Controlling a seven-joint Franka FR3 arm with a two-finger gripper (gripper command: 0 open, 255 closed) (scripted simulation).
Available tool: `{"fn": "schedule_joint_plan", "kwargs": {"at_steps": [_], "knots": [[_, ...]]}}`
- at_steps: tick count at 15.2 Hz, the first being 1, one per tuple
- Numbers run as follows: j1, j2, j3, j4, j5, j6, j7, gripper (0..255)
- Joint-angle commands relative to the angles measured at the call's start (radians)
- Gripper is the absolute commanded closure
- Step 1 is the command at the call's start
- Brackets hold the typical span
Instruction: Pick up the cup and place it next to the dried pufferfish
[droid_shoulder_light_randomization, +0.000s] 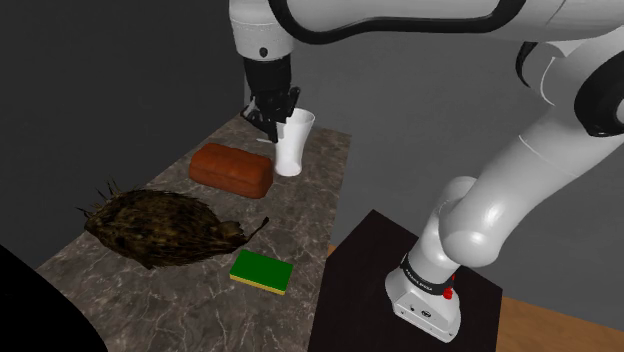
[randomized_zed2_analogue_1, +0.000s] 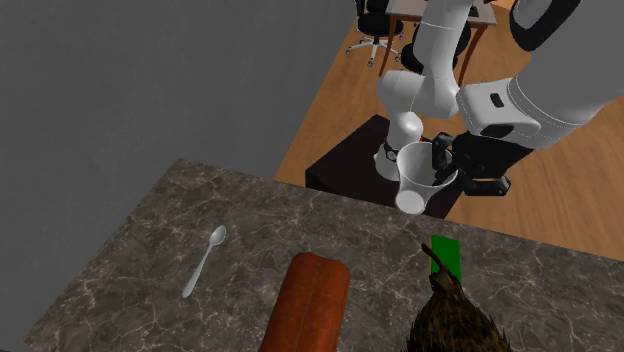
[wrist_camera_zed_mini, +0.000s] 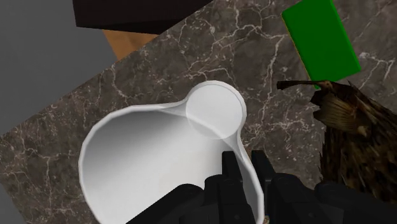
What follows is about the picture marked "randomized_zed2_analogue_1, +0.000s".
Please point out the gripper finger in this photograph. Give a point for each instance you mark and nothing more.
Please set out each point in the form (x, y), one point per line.
(487, 187)
(441, 156)

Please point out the brown bird figure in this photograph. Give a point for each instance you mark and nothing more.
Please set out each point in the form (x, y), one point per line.
(453, 322)

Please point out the black office chair white base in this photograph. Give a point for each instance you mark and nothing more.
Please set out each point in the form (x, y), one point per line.
(374, 22)

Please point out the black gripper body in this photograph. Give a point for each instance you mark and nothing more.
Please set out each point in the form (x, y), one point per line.
(487, 156)

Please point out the brown wooden desk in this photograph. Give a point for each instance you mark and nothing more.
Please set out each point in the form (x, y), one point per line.
(404, 7)

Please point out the brown bread loaf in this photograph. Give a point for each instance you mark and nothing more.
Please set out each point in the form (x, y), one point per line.
(309, 302)

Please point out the white plastic spoon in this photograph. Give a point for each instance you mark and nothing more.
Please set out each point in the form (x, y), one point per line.
(204, 261)

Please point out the white cup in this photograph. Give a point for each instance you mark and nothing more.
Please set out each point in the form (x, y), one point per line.
(414, 175)

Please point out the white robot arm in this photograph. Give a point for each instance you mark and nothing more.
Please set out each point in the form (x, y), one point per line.
(551, 92)

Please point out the green flat block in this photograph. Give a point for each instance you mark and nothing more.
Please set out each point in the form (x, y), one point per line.
(447, 253)

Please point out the dark robot stand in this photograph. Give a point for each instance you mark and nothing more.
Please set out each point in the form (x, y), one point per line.
(348, 168)

